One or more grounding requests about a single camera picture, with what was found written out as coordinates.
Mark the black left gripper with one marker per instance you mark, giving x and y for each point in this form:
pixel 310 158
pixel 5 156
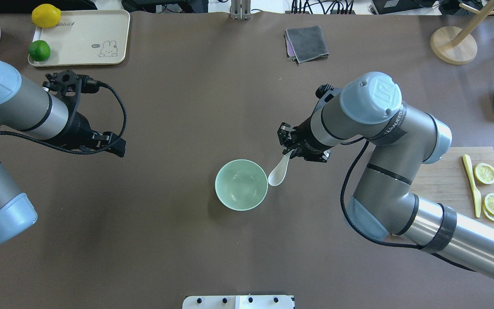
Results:
pixel 80 129

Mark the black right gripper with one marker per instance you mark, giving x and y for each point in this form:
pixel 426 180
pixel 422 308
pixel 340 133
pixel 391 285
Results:
pixel 304 134

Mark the white ceramic spoon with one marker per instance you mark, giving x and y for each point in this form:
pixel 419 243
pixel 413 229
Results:
pixel 278 173

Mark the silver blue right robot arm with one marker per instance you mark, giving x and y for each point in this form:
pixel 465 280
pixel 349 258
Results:
pixel 382 209

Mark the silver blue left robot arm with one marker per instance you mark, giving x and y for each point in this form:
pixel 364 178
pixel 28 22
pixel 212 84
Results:
pixel 47 115

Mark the mint green bowl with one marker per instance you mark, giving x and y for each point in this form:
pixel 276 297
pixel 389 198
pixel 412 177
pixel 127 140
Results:
pixel 241 185

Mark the grey folded cloth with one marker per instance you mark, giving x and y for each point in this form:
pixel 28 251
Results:
pixel 305 44

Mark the cream rabbit tray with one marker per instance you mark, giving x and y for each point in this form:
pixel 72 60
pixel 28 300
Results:
pixel 86 37

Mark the green lime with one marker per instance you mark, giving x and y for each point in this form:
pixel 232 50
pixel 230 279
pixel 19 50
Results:
pixel 39 50

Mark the yellow lemon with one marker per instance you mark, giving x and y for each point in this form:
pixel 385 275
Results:
pixel 46 15

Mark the bamboo cutting board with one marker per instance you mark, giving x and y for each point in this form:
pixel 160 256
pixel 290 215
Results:
pixel 446 182

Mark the wooden mug tree stand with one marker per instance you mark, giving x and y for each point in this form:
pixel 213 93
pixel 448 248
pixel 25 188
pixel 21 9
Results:
pixel 455 45

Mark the lemon slice far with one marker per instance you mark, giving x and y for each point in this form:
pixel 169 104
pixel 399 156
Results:
pixel 484 173

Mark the yellow plastic knife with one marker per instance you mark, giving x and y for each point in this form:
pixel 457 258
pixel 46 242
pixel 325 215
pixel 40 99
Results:
pixel 477 196

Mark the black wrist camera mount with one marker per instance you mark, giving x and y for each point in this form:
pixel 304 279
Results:
pixel 325 93

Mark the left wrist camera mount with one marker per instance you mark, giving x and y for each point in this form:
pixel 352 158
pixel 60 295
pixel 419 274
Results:
pixel 68 86

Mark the aluminium frame post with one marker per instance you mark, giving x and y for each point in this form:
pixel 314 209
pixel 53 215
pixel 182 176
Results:
pixel 240 9

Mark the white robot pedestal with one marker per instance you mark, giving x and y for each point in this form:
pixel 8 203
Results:
pixel 279 301

